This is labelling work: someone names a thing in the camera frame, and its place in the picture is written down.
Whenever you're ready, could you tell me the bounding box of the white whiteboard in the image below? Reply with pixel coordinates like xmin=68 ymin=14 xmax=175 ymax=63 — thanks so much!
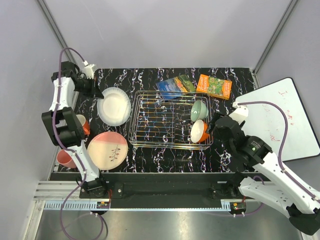
xmin=236 ymin=77 xmax=320 ymax=162

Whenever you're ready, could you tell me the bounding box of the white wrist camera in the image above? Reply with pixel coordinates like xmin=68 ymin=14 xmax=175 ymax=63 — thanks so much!
xmin=228 ymin=101 xmax=249 ymax=125
xmin=82 ymin=60 xmax=98 ymax=79

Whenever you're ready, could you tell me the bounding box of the pink cup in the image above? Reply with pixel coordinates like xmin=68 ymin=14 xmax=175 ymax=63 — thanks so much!
xmin=56 ymin=149 xmax=77 ymax=169

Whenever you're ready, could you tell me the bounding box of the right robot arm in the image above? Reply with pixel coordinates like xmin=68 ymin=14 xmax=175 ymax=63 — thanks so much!
xmin=206 ymin=113 xmax=320 ymax=236

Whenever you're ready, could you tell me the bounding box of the orange bowl white inside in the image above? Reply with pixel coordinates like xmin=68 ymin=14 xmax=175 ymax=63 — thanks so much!
xmin=190 ymin=119 xmax=209 ymax=144

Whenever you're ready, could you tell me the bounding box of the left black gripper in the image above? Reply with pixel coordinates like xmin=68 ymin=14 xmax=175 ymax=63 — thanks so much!
xmin=74 ymin=76 xmax=104 ymax=99

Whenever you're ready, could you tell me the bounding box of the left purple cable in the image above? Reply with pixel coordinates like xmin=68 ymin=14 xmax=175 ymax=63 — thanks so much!
xmin=57 ymin=47 xmax=109 ymax=240

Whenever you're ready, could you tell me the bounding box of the orange green book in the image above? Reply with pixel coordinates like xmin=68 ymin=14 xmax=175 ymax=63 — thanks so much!
xmin=196 ymin=74 xmax=232 ymax=100

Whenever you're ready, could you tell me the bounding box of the metal wire dish rack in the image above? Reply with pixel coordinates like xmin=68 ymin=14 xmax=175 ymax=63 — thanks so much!
xmin=128 ymin=90 xmax=214 ymax=150

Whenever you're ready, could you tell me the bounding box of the orange mug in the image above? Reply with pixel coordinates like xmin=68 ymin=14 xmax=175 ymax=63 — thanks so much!
xmin=76 ymin=114 xmax=90 ymax=136

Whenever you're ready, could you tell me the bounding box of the pink cream floral plate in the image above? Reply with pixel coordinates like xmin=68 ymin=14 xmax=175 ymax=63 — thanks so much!
xmin=87 ymin=131 xmax=129 ymax=171

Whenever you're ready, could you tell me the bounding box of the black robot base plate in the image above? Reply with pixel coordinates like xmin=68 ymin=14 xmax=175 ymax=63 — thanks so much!
xmin=48 ymin=171 xmax=288 ymax=210

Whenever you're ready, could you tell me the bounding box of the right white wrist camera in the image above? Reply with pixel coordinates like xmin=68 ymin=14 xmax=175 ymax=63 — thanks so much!
xmin=228 ymin=101 xmax=249 ymax=125

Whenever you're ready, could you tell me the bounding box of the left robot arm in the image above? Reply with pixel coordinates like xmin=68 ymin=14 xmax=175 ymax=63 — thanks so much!
xmin=41 ymin=61 xmax=108 ymax=198

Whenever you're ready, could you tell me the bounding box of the green ceramic bowl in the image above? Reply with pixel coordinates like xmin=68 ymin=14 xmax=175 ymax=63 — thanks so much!
xmin=190 ymin=100 xmax=209 ymax=122

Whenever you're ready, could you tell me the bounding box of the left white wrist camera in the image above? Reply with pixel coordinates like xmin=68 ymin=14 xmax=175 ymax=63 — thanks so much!
xmin=82 ymin=60 xmax=98 ymax=79

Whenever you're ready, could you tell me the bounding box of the blue landscape book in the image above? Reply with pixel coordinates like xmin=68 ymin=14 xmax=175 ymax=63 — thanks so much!
xmin=156 ymin=74 xmax=196 ymax=100

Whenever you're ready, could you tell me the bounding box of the white paper plate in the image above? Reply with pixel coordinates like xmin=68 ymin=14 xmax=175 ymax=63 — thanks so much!
xmin=97 ymin=87 xmax=132 ymax=127

